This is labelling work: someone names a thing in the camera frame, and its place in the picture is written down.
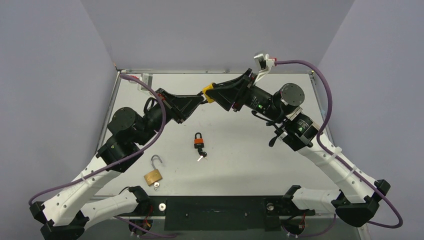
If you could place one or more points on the key of large padlock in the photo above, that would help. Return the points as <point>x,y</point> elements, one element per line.
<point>156,186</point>

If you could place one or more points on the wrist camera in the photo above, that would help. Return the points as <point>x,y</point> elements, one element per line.
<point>264,63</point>
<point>147,79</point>

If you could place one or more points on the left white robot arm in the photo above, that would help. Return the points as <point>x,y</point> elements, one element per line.
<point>68,214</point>

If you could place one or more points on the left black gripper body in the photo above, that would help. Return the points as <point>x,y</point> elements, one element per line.
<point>167,108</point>

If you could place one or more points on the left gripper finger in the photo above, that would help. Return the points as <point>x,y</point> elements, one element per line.
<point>189,107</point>
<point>174,97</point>

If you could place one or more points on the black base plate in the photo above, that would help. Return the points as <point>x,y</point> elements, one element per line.
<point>220,213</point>

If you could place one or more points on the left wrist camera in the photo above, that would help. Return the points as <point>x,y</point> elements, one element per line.
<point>147,79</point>

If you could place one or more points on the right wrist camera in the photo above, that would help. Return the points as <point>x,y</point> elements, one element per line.
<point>264,63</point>

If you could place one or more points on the large brass padlock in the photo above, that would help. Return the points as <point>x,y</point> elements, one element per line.
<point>154,175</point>

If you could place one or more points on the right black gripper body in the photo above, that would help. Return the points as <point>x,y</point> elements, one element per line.
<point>242,93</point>

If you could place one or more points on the orange padlock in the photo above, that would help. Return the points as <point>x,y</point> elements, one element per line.
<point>198,142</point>

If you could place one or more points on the keys of orange padlock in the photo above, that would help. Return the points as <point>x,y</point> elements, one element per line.
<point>202,154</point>

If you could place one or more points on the yellow padlock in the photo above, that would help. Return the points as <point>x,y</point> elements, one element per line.
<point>205,92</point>

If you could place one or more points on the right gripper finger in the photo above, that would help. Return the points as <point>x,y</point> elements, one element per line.
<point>241,82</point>
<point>225,97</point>

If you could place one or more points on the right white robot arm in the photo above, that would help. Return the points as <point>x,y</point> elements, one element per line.
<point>357,197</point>

